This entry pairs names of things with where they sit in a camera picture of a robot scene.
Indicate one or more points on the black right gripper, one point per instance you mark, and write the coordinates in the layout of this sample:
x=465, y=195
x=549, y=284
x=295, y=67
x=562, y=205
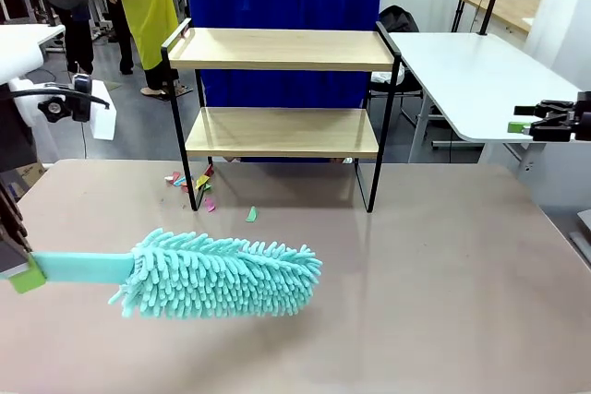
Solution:
x=582, y=122

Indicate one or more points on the person's left hand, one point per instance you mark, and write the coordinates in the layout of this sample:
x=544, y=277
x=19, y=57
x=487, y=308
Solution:
x=342, y=161

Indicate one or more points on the two-tier wooden shelf black frame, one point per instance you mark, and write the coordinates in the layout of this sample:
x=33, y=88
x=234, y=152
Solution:
x=277, y=59

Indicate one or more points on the teal microfibre duster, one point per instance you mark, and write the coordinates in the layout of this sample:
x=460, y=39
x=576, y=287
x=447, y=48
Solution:
x=221, y=278

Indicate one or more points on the black chair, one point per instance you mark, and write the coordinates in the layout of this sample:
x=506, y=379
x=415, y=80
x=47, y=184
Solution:
x=399, y=18

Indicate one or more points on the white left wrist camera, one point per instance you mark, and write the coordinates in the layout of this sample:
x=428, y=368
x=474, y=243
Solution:
x=104, y=117

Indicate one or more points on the pink paper scrap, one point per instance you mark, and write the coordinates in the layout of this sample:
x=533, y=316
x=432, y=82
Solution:
x=210, y=204
x=172, y=177

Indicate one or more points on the yellow paper scrap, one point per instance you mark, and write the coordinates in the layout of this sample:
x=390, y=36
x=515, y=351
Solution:
x=201, y=180

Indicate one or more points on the printed cardboard box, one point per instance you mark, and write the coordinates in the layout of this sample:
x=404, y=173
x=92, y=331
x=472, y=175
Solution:
x=32, y=177

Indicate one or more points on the small white table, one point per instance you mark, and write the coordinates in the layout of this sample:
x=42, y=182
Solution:
x=27, y=32

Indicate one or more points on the white crumpled cloth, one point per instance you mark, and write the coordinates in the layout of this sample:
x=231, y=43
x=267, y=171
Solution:
x=385, y=78

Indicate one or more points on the blue paper scrap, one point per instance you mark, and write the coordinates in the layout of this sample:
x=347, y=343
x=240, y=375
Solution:
x=185, y=180

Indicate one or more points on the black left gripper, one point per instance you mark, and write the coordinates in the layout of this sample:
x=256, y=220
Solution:
x=14, y=135

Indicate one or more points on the red paper scrap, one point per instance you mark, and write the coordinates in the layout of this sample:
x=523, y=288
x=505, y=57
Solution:
x=184, y=187

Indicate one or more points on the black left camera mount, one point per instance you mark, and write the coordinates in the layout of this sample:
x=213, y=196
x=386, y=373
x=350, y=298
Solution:
x=53, y=108

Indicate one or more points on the grey metal rail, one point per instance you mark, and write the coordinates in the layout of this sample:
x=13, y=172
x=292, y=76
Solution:
x=582, y=242

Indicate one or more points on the large white table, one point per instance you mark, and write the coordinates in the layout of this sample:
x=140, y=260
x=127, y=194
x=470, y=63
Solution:
x=461, y=71

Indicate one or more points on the figure in yellow apron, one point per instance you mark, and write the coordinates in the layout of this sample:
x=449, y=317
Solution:
x=148, y=6

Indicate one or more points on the light wooden table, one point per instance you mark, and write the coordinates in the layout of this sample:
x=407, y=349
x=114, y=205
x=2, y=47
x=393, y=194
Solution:
x=508, y=8

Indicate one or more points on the person's right hand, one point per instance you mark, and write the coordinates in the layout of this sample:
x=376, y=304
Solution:
x=231, y=159

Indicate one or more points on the light green paper scrap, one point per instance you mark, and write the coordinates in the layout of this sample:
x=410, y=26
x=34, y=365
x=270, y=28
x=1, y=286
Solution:
x=252, y=214

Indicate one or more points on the figure in black clothes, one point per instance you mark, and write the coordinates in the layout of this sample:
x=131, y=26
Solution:
x=125, y=39

